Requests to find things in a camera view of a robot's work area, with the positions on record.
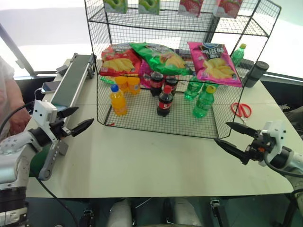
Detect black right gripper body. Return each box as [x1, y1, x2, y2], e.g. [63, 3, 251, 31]
[245, 134, 270, 164]

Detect green apple juice carton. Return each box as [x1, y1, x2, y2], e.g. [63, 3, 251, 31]
[137, 0, 161, 15]
[103, 0, 129, 14]

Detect smartphone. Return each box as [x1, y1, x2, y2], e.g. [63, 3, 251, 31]
[41, 81, 60, 93]

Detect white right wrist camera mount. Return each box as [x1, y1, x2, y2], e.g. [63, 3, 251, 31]
[259, 120, 289, 166]

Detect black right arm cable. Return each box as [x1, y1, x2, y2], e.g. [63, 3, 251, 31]
[263, 151, 303, 178]

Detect strawberry juice carton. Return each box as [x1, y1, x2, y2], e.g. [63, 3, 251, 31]
[177, 0, 205, 18]
[212, 0, 244, 19]

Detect dark grey cylindrical cup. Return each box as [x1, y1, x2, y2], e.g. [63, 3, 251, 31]
[243, 61, 269, 88]

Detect person in white shirt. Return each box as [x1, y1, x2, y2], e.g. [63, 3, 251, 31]
[0, 55, 32, 140]

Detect grey conveyor belt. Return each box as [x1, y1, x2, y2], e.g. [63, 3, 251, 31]
[50, 53, 97, 113]

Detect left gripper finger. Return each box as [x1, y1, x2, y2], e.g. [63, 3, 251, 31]
[70, 118, 95, 138]
[57, 107, 80, 118]

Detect black wire mesh rack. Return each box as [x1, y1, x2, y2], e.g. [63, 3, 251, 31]
[84, 0, 282, 140]

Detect magenta snack bag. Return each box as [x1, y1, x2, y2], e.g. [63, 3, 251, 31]
[139, 59, 155, 89]

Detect red handled scissors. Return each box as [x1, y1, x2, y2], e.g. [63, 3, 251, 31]
[230, 102, 252, 123]

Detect orange soda bottle blue cap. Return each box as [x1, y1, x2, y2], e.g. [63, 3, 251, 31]
[109, 84, 128, 117]

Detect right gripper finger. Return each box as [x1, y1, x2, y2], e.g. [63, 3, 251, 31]
[214, 139, 250, 166]
[225, 122, 258, 139]

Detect green soda bottle yellow cap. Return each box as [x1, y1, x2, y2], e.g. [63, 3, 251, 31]
[230, 43, 248, 69]
[192, 85, 218, 119]

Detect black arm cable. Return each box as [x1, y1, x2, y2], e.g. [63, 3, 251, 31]
[0, 101, 36, 134]
[263, 151, 303, 178]

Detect cola bottle red cap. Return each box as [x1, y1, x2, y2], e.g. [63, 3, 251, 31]
[156, 85, 174, 118]

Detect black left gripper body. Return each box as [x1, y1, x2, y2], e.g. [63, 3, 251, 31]
[49, 117, 72, 142]

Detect black floor cable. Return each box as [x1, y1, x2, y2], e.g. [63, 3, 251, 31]
[35, 174, 79, 227]

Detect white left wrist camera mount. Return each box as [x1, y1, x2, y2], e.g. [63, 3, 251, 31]
[32, 100, 59, 140]

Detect red chips bag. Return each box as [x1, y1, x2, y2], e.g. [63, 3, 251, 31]
[99, 44, 143, 77]

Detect pink chips bag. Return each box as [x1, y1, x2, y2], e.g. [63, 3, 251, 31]
[187, 41, 243, 88]

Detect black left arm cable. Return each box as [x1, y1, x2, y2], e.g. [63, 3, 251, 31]
[0, 101, 36, 134]

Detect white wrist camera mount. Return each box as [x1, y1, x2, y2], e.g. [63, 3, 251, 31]
[259, 120, 289, 166]
[32, 100, 59, 140]

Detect green chips bag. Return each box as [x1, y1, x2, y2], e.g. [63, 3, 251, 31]
[129, 42, 194, 77]

